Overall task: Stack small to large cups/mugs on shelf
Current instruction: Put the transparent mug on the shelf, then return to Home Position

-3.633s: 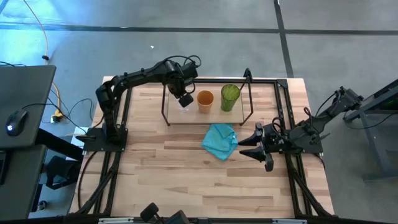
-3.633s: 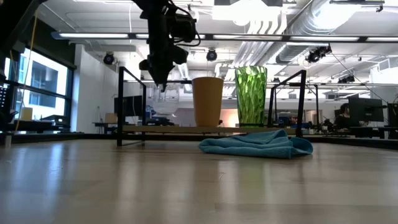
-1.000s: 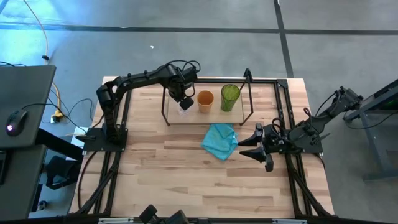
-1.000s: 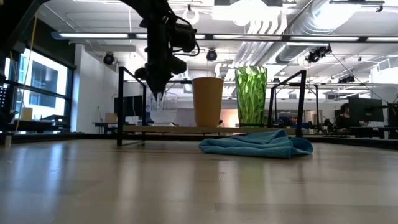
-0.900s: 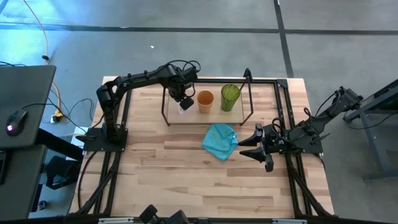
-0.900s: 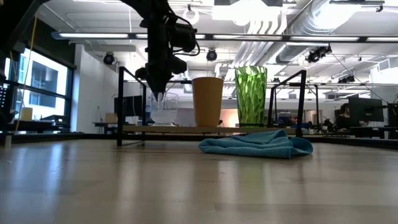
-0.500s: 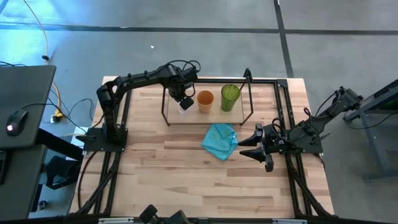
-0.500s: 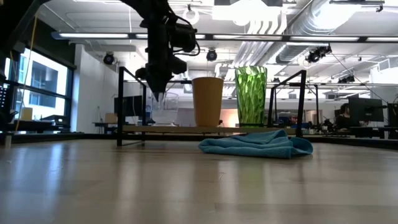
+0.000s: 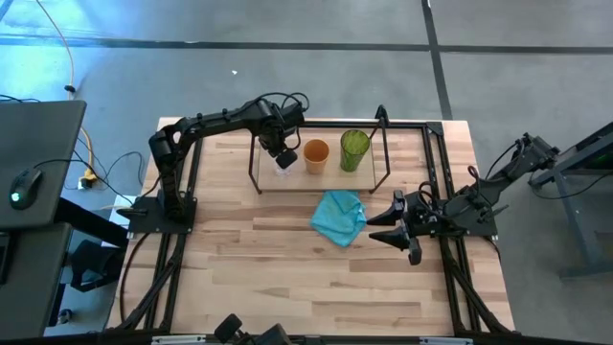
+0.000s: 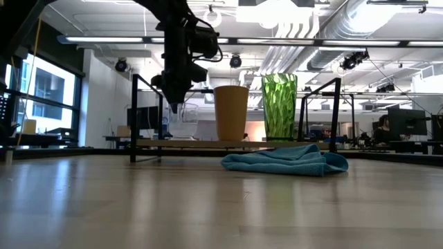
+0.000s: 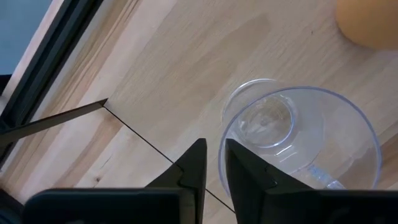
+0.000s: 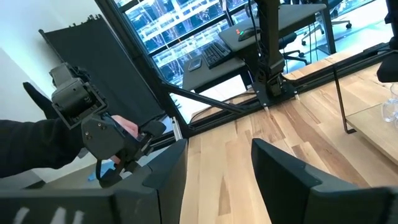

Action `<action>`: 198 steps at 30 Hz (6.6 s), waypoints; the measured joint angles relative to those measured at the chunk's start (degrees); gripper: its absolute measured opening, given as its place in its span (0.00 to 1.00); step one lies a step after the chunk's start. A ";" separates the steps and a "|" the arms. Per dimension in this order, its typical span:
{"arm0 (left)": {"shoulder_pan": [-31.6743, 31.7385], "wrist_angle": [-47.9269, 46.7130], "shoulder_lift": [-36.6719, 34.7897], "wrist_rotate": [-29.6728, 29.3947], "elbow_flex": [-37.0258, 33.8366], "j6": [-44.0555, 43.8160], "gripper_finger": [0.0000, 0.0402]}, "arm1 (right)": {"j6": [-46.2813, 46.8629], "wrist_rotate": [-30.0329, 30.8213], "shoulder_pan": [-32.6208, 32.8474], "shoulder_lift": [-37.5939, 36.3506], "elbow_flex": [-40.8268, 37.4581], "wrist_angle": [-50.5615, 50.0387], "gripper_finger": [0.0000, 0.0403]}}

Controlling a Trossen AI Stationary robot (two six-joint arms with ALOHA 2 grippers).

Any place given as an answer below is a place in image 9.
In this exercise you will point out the wooden shelf with black frame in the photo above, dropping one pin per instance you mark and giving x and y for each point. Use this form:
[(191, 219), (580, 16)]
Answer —
[(330, 182)]

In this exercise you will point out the black aluminium table frame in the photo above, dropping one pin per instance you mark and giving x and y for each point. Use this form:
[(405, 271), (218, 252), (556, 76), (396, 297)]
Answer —
[(431, 158)]

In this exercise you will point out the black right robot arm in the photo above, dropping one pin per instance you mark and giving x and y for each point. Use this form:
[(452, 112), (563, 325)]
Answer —
[(479, 201)]

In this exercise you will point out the dark grey lower desk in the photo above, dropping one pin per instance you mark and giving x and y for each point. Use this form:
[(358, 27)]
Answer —
[(29, 278)]

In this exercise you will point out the blue microfibre cloth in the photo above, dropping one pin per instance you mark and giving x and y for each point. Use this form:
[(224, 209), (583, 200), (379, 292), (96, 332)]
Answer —
[(337, 218)]

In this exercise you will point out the dark grey desk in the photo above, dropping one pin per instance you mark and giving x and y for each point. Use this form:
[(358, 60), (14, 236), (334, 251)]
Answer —
[(43, 134), (29, 278)]

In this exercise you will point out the yellow plastic cup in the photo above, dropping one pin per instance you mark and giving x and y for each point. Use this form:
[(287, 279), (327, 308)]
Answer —
[(316, 155)]

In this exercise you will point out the black floor equipment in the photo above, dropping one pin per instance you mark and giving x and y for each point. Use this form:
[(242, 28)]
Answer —
[(96, 263)]

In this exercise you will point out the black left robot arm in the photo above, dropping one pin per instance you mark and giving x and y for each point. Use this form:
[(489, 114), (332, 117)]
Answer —
[(206, 122)]

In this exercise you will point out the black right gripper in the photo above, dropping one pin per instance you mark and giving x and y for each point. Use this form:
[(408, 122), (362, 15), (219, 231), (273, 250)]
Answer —
[(414, 230)]

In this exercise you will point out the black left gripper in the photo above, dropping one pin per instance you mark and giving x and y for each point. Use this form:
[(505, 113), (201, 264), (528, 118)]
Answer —
[(282, 146)]

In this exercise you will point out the black computer mouse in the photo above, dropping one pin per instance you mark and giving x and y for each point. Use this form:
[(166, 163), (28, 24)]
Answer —
[(25, 188)]

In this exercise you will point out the green translucent plastic cup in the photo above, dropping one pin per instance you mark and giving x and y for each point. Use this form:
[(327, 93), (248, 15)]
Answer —
[(354, 148)]

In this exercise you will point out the black table-level camera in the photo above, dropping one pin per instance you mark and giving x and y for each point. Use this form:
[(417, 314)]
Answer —
[(230, 328)]

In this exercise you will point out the grey desk frame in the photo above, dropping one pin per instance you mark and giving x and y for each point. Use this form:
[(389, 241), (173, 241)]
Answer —
[(582, 158)]

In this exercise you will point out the dark grey desk top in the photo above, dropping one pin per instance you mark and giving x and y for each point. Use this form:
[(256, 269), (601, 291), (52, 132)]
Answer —
[(43, 134)]

